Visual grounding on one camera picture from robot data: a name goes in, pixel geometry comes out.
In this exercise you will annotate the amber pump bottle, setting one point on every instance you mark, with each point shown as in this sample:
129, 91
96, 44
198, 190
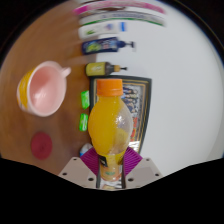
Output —
98, 69

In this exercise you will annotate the white shampoo bottle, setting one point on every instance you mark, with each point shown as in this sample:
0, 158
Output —
96, 30

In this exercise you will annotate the framed group photo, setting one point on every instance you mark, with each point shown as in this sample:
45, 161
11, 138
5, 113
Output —
140, 106

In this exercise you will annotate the orange juice bottle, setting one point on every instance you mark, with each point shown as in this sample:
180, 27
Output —
109, 130

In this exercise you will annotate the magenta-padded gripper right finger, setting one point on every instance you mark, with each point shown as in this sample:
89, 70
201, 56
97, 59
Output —
143, 171

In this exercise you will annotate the white and green long box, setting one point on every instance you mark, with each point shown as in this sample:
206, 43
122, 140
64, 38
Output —
133, 18

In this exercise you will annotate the pink mug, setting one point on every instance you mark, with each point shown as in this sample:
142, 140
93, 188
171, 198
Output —
43, 90

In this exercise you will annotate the red round coaster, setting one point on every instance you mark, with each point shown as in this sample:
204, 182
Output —
41, 145

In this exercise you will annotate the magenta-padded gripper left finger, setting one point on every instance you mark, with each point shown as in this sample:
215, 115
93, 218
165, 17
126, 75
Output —
78, 171

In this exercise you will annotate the pink long box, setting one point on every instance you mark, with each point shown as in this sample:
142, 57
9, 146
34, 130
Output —
126, 6

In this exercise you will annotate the dark blue pump bottle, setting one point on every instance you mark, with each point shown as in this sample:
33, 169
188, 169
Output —
100, 45

